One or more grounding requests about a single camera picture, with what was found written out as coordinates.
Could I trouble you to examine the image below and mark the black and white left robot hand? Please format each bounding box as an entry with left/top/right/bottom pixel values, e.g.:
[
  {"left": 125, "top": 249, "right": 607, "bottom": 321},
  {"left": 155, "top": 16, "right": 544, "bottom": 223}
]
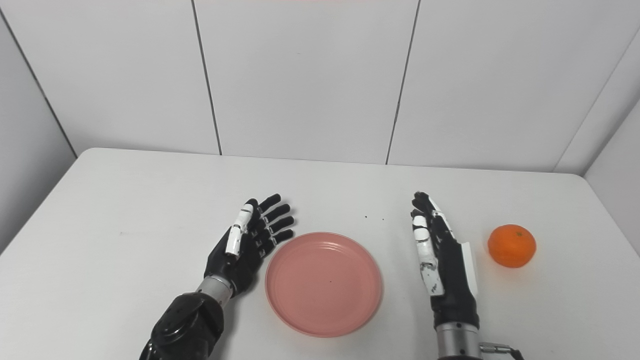
[{"left": 203, "top": 193, "right": 296, "bottom": 299}]

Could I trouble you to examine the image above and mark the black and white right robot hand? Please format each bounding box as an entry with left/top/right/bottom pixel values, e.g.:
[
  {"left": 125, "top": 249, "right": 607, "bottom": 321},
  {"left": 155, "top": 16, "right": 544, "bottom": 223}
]
[{"left": 410, "top": 191, "right": 481, "bottom": 331}]

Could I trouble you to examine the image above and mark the orange fruit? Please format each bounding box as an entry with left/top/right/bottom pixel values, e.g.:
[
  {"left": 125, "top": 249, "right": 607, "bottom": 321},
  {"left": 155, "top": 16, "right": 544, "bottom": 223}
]
[{"left": 487, "top": 224, "right": 537, "bottom": 269}]

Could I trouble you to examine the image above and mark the pink round plate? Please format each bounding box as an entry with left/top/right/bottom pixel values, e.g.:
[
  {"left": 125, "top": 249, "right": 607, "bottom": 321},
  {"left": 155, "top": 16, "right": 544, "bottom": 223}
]
[{"left": 265, "top": 231, "right": 384, "bottom": 338}]

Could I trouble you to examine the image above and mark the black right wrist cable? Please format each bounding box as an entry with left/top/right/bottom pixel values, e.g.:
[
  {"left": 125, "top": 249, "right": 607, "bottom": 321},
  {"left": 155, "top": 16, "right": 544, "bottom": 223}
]
[{"left": 479, "top": 342, "right": 526, "bottom": 360}]

